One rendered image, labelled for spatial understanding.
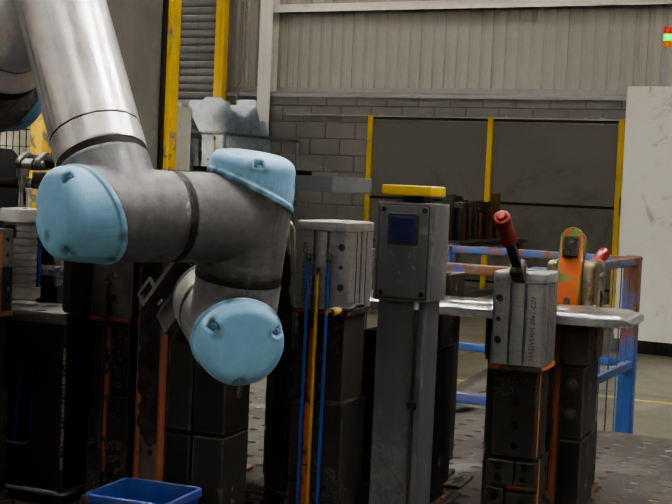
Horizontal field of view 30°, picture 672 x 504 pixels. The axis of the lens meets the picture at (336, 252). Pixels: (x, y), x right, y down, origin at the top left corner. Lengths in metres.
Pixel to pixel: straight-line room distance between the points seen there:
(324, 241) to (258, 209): 0.59
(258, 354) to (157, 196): 0.16
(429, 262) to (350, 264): 0.22
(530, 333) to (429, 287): 0.19
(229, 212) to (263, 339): 0.11
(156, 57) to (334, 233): 4.04
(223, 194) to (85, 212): 0.13
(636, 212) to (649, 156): 0.43
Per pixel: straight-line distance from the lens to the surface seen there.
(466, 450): 2.25
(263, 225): 1.04
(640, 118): 9.69
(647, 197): 9.65
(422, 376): 1.44
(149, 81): 5.56
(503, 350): 1.57
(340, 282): 1.62
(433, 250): 1.42
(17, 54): 1.47
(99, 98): 1.02
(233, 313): 1.04
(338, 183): 1.44
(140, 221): 0.98
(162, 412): 1.57
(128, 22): 5.43
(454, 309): 1.70
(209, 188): 1.02
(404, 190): 1.43
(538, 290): 1.55
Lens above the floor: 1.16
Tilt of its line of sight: 3 degrees down
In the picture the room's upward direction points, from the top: 3 degrees clockwise
